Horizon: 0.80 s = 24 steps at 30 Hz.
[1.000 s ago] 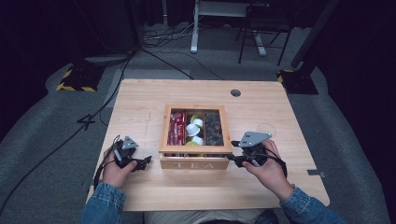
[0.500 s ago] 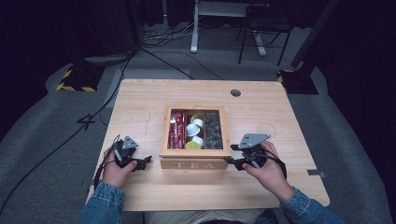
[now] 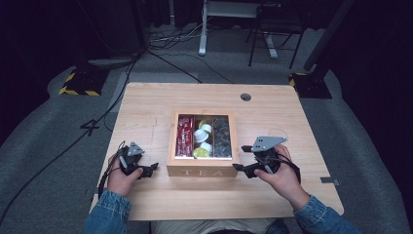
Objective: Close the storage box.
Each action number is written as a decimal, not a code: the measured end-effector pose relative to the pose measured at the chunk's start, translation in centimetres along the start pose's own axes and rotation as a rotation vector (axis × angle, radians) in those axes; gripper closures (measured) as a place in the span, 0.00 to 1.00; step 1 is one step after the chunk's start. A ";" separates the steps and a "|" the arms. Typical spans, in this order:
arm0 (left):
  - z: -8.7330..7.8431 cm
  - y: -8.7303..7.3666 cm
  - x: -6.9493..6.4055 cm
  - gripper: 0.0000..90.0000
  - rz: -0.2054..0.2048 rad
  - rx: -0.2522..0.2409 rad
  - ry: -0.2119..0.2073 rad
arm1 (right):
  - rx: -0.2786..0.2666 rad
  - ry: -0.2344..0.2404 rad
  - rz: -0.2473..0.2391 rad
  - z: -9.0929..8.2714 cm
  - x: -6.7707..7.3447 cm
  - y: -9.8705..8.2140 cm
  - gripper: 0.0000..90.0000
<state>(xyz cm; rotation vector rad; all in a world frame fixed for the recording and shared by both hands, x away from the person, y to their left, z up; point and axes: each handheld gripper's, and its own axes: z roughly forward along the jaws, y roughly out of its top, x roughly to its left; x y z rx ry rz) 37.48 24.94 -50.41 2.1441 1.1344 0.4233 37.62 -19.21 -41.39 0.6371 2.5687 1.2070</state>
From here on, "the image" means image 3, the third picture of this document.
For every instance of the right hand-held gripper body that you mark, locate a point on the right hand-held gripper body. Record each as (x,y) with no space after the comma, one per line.
(268,156)

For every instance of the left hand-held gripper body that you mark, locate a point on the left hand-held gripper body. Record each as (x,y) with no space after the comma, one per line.
(130,161)

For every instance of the wooden tea box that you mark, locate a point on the wooden tea box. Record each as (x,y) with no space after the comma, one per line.
(203,165)

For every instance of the person's left hand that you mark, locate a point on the person's left hand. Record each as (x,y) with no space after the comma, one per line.
(118,182)

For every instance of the person's right hand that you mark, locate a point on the person's right hand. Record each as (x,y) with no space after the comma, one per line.
(285,182)

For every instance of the clear plastic cup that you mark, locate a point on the clear plastic cup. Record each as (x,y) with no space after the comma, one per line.
(275,132)

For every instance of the pile of dark packets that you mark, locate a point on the pile of dark packets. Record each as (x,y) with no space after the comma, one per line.
(222,138)

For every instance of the small white capsule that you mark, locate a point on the small white capsule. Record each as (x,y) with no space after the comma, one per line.
(206,147)
(206,128)

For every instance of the stack of red packets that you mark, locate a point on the stack of red packets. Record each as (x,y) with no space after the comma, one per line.
(184,136)

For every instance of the yellow-green capsule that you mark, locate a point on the yellow-green capsule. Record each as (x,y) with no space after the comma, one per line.
(200,153)
(202,123)

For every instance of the large white capsule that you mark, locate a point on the large white capsule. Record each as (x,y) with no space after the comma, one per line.
(200,136)

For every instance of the grey table grommet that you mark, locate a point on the grey table grommet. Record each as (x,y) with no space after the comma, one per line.
(245,97)

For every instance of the grey tape strip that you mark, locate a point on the grey tape strip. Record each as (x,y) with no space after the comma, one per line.
(329,181)

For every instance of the yellow-black striped stand base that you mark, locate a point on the yellow-black striped stand base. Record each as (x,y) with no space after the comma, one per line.
(311,86)
(82,83)

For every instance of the grey flat stand base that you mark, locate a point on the grey flat stand base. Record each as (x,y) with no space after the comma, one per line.
(110,61)

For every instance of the black chair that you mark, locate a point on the black chair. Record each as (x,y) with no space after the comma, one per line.
(279,24)

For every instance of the black stand column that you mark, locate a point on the black stand column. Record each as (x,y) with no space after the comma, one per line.
(139,26)

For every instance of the dark slanted pole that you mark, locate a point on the dark slanted pole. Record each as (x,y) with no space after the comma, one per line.
(328,32)

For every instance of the white desk frame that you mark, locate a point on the white desk frame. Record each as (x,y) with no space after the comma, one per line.
(203,35)

